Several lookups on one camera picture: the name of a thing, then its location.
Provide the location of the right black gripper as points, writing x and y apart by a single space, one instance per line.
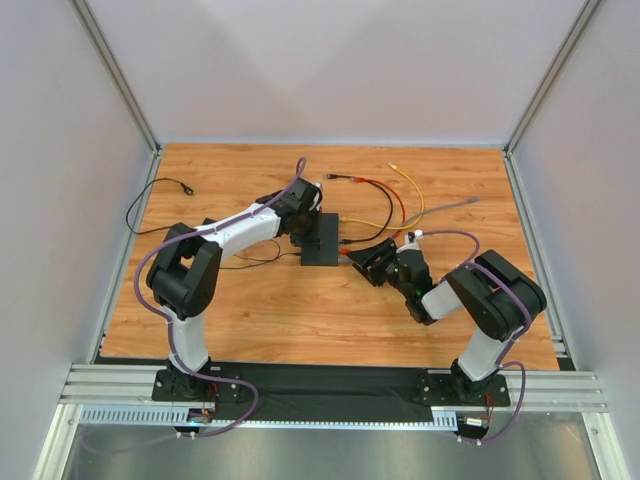
381 265

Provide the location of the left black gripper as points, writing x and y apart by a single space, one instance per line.
307 235

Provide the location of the black network switch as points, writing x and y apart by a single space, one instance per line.
322 247

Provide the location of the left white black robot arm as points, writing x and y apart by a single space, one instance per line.
184 269

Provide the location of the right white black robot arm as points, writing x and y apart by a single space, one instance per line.
500 299

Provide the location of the black cloth strip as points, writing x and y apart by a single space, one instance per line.
332 393

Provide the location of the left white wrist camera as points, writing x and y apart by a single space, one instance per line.
318 198

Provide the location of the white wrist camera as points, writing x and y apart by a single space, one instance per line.
412 239
318 198

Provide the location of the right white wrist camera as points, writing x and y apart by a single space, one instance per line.
412 239

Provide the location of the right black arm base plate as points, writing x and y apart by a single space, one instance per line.
443 388

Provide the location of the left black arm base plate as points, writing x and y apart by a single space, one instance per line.
171 385

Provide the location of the aluminium front frame rail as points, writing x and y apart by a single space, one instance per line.
113 384

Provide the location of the slotted grey cable duct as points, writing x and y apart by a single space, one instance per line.
183 417

